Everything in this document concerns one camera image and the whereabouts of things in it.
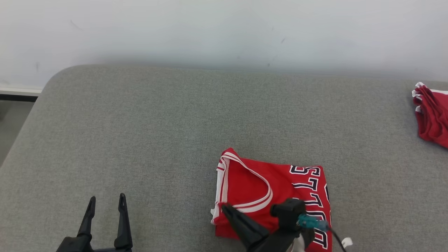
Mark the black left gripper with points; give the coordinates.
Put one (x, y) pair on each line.
(75, 245)

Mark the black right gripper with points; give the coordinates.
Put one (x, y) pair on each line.
(274, 243)

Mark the red basketball jersey white trim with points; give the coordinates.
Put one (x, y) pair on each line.
(252, 182)

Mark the red shorts white stripe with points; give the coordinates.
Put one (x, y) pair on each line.
(434, 119)

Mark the white black skirting board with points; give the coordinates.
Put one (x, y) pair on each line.
(17, 97)

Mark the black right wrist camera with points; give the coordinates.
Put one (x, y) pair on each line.
(288, 213)

